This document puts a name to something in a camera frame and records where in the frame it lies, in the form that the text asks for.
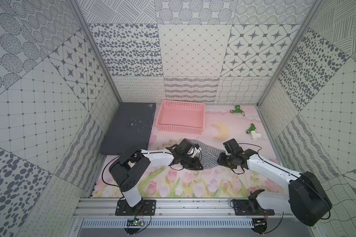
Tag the white plastic pipe elbow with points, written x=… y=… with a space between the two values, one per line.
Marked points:
x=255 y=135

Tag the blue network switch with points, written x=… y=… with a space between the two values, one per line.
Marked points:
x=130 y=129

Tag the green tap with silver nozzle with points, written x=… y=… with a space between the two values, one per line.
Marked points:
x=237 y=110

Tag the green tap with brass thread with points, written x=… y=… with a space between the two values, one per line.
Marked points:
x=251 y=128

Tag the pink perforated plastic basket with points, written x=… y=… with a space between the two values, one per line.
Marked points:
x=181 y=116

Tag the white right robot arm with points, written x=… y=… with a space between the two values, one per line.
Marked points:
x=303 y=197

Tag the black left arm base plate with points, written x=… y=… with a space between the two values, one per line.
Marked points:
x=145 y=207

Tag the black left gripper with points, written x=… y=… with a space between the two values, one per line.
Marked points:
x=191 y=160

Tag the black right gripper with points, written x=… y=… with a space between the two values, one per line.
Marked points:
x=221 y=161

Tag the grey striped square dishcloth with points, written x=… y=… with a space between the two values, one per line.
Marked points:
x=209 y=155

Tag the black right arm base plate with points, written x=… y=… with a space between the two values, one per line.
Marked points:
x=245 y=207

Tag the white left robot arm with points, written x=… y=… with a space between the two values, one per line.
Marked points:
x=128 y=169

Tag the aluminium mounting rail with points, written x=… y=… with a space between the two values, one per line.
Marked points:
x=165 y=208

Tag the small green circuit board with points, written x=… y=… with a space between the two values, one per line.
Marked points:
x=135 y=223

